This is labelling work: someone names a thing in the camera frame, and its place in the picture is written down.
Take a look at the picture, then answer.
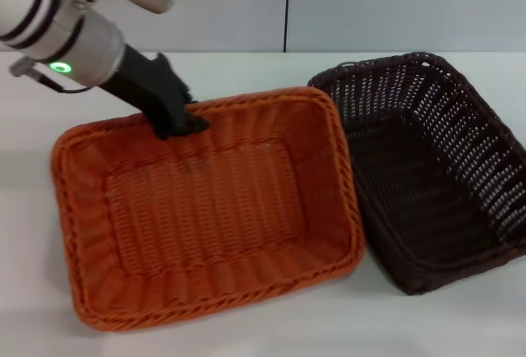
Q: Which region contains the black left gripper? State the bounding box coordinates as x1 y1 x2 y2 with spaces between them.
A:
99 44 211 141

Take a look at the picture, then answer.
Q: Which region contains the orange wicker basket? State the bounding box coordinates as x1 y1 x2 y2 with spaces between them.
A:
49 86 367 333

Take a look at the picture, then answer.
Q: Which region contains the dark brown wicker basket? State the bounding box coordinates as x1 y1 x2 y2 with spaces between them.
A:
307 50 526 296

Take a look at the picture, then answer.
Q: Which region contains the left arm connector cable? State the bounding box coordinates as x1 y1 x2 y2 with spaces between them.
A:
9 58 90 95

